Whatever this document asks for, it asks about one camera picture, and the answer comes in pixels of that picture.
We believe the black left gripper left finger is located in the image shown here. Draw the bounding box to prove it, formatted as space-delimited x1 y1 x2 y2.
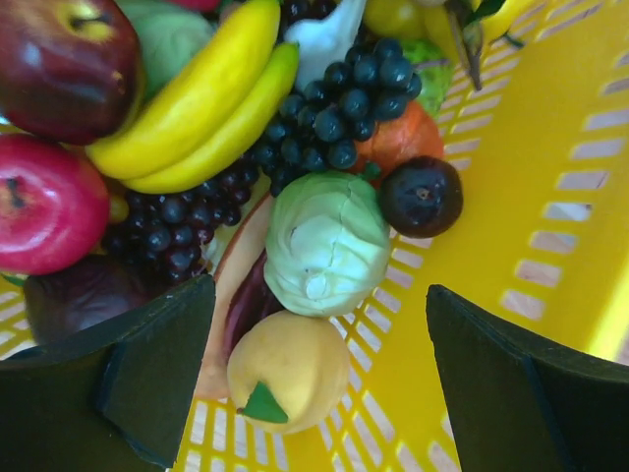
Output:
1 275 215 471

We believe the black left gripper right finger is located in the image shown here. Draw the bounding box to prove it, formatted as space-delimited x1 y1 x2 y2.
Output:
427 285 628 471

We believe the purple eggplant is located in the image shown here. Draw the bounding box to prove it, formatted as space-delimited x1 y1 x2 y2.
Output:
23 255 166 344

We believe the purple onion slice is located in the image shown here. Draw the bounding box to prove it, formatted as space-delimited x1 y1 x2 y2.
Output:
195 194 274 401

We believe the dark red grape bunch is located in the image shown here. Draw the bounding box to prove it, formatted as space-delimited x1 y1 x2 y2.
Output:
101 158 259 285

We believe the yellow orange fruit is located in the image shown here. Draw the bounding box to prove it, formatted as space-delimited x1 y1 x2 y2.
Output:
227 311 350 435

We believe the bright red apple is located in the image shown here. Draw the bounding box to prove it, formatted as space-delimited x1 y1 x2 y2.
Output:
1 134 110 275

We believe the dark purple plum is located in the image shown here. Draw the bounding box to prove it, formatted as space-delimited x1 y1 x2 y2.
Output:
377 155 464 239

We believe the green cabbage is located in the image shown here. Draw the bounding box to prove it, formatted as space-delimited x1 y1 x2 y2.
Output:
263 171 390 317

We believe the yellow plastic basket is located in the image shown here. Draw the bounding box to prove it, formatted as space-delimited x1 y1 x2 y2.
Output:
0 0 629 472

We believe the orange fruit lower middle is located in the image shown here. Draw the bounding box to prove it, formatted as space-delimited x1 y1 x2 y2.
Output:
349 101 444 187

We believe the yellow banana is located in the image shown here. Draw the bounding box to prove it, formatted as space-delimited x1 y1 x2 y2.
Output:
86 1 299 194

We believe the dark red apple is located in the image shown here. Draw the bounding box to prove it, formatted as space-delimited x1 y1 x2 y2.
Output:
1 1 145 146

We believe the white garlic bulb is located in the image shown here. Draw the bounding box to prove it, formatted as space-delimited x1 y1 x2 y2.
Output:
284 0 367 92

